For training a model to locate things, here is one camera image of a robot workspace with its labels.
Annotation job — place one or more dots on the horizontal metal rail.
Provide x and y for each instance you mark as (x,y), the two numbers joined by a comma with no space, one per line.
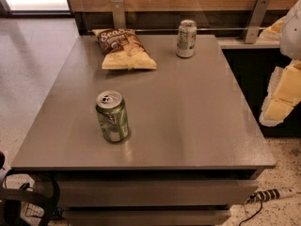
(165,30)

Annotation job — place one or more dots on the green soda can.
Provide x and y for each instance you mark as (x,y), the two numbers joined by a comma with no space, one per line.
(112,115)

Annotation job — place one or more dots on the metal wall bracket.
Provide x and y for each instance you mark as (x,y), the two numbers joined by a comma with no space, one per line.
(251,31)
(118,13)

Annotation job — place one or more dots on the white power strip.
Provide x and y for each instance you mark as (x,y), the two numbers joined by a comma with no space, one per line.
(271,194)

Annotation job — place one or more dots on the right metal wall bracket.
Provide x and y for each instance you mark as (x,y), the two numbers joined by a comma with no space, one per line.
(251,31)

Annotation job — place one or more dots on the left metal wall bracket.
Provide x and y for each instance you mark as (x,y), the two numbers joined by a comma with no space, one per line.
(118,13)

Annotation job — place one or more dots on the grey cabinet with drawers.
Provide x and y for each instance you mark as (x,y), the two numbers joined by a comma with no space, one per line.
(194,148)

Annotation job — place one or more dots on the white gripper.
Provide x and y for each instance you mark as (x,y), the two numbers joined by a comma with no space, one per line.
(292,37)

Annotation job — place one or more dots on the white 7up can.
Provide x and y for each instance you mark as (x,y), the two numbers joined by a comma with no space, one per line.
(186,38)

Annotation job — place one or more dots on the brown yellow chips bag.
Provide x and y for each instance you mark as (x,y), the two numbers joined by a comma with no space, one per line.
(122,50)

